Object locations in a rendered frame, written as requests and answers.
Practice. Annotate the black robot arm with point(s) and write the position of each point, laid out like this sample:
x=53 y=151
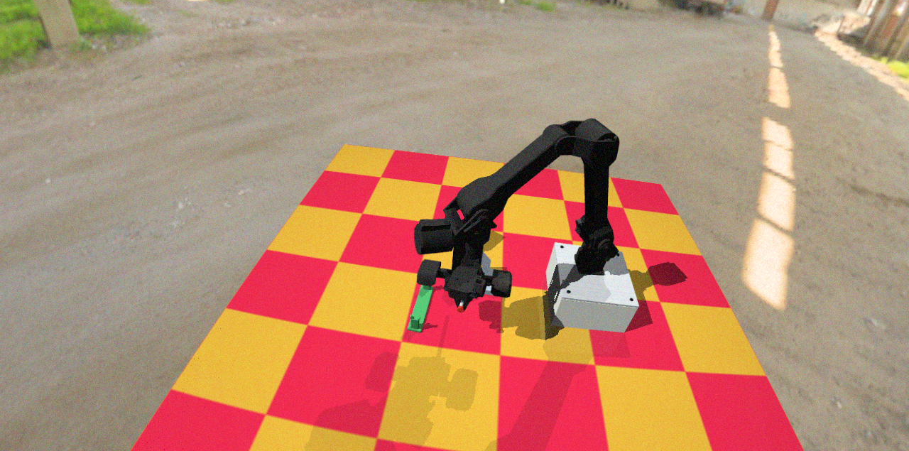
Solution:
x=484 y=199

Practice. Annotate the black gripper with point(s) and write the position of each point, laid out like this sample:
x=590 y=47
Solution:
x=429 y=270

